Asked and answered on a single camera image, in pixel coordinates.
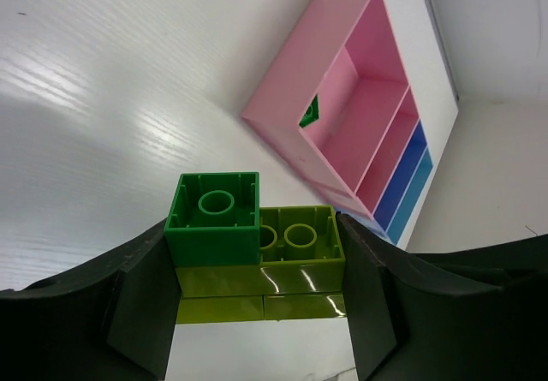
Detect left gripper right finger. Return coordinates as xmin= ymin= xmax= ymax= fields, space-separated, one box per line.
xmin=337 ymin=214 xmax=547 ymax=380

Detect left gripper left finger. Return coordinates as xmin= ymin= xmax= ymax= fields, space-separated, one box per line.
xmin=1 ymin=222 xmax=180 ymax=380

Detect small green square lego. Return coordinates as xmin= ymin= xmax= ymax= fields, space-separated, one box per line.
xmin=164 ymin=172 xmax=260 ymax=267

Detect yellow-green lego plate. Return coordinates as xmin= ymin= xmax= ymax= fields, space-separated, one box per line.
xmin=176 ymin=205 xmax=346 ymax=324

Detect green lego brick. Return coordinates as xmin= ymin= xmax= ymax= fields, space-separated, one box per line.
xmin=299 ymin=94 xmax=319 ymax=128

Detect dark blue container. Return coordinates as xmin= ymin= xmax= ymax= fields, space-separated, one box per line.
xmin=373 ymin=122 xmax=428 ymax=242

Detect light blue container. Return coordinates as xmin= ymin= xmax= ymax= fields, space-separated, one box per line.
xmin=388 ymin=147 xmax=433 ymax=246

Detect pink small container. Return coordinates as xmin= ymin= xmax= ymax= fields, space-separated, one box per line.
xmin=357 ymin=89 xmax=419 ymax=215

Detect pink large container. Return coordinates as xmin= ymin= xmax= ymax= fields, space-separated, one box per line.
xmin=241 ymin=0 xmax=410 ymax=212

